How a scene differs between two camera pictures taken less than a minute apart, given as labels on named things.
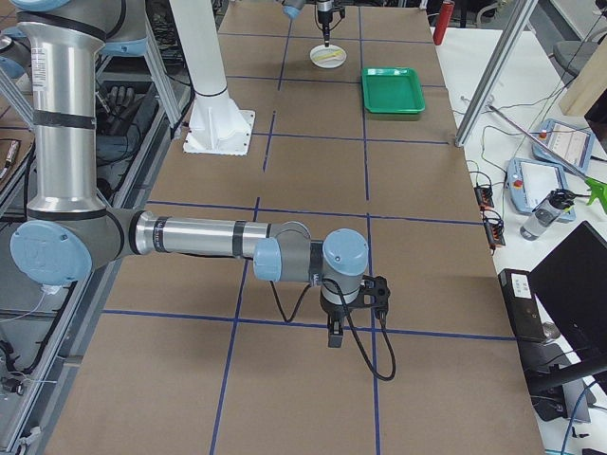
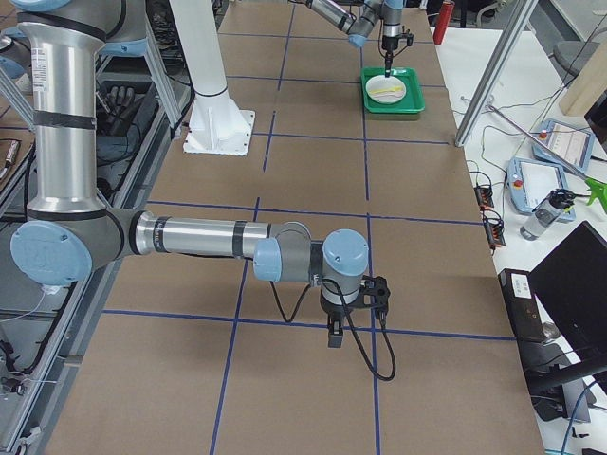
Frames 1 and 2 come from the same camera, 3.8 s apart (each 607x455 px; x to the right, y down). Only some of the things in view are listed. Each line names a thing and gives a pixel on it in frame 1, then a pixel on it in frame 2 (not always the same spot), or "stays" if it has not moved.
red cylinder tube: [443, 21] stays
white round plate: [328, 57] → [385, 90]
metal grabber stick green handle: [598, 196] stays
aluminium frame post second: [524, 17] stays
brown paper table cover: [193, 355] stays
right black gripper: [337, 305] stays
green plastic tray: [393, 90] stays
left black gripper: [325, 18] → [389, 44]
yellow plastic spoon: [334, 54] → [393, 89]
